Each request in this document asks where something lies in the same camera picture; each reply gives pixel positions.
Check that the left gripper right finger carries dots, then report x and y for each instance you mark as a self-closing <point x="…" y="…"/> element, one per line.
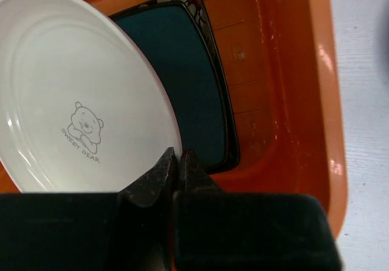
<point x="217" y="230"/>

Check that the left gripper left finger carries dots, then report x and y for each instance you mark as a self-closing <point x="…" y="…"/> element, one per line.
<point x="89" y="231"/>

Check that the cream round plate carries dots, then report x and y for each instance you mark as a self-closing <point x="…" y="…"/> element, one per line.
<point x="82" y="109"/>

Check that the teal square plate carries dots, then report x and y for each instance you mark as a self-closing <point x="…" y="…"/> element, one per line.
<point x="171" y="41"/>

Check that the black floral square plate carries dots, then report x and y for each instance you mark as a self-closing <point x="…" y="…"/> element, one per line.
<point x="201" y="19"/>

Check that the orange plastic bin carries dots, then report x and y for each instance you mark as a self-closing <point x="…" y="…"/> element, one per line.
<point x="280" y="63"/>

